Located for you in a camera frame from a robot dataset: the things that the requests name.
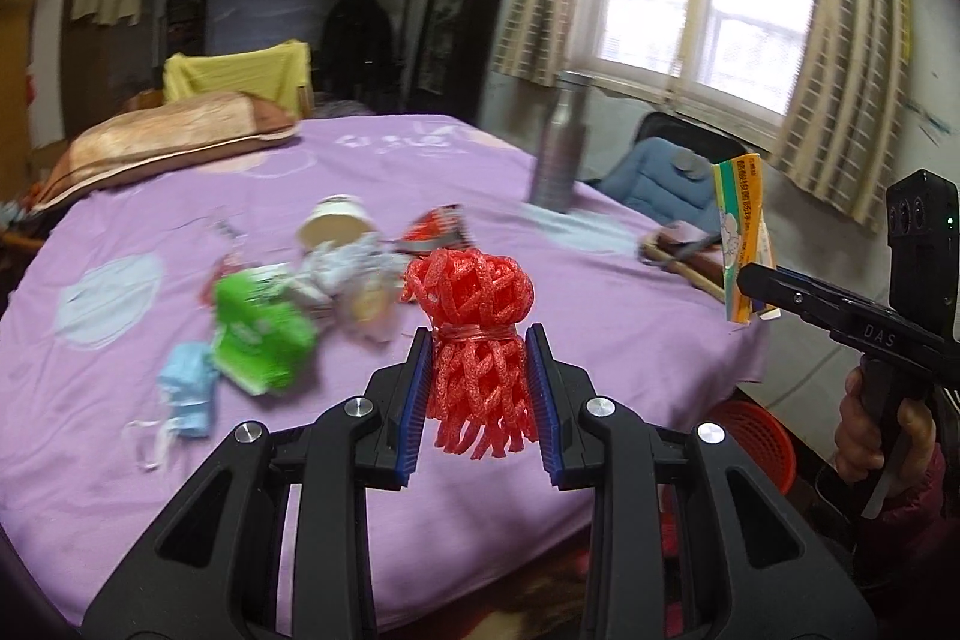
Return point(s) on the brown leather book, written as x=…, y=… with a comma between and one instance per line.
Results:
x=686, y=242

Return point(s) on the blue padded office chair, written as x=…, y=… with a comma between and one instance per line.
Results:
x=652, y=175

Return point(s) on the red snack wrapper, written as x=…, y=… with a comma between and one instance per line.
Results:
x=435, y=227

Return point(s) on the crumpled plastic wrapper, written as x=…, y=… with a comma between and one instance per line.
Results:
x=367, y=306

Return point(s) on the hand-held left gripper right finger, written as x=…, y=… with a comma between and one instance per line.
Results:
x=545, y=404

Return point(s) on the dark tall cabinet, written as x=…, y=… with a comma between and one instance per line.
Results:
x=465, y=10

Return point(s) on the person's right forearm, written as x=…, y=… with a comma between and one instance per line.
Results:
x=922, y=520

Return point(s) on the brown pillow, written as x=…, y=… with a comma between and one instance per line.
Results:
x=165, y=138

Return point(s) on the yellow orange cardboard box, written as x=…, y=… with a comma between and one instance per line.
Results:
x=742, y=212

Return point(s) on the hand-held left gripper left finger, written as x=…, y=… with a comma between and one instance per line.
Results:
x=416, y=404

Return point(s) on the green plastic packet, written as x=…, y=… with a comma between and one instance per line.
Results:
x=255, y=325

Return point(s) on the person's right hand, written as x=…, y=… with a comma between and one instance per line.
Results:
x=851, y=437

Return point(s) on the silver metal bottle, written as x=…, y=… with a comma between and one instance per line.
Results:
x=559, y=153

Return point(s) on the paper cup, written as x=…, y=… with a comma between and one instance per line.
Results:
x=330, y=224

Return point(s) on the small reddish wrapper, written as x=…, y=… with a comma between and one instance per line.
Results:
x=221, y=235

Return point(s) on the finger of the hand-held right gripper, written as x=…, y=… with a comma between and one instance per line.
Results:
x=780, y=287

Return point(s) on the dark hanging coat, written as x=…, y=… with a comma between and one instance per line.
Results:
x=356, y=48

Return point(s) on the brown wardrobe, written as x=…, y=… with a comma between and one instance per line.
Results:
x=112, y=63

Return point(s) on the red plastic basket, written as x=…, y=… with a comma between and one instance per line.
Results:
x=757, y=437

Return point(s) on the white crumpled wrapper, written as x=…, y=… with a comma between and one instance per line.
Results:
x=337, y=269

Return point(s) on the yellow draped cloth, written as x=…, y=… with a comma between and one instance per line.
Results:
x=225, y=74

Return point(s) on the red foam fruit net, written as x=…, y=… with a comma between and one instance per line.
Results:
x=469, y=287

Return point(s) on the blue face mask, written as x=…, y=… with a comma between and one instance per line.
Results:
x=187, y=385

